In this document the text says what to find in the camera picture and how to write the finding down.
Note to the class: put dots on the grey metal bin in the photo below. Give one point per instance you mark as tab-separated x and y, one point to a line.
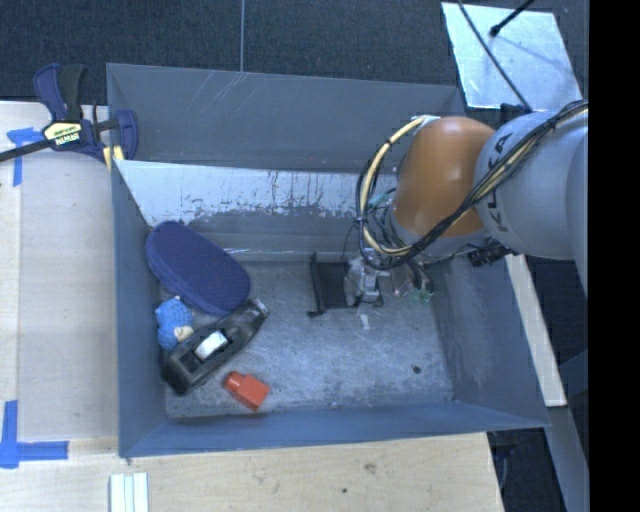
325	360

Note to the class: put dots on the red small block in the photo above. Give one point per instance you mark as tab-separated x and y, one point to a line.
247	391

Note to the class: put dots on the black tape dispenser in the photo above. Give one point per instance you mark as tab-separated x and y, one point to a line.
210	347

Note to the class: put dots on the dark blue oval pouch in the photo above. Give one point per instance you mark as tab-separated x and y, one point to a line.
197	267

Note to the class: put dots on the blue toy animal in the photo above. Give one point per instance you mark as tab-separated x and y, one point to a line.
170	317

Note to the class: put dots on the pale wood board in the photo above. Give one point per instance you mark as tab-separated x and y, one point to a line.
65	300

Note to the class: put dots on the black flat rectangular frame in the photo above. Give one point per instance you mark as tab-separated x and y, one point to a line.
327	285

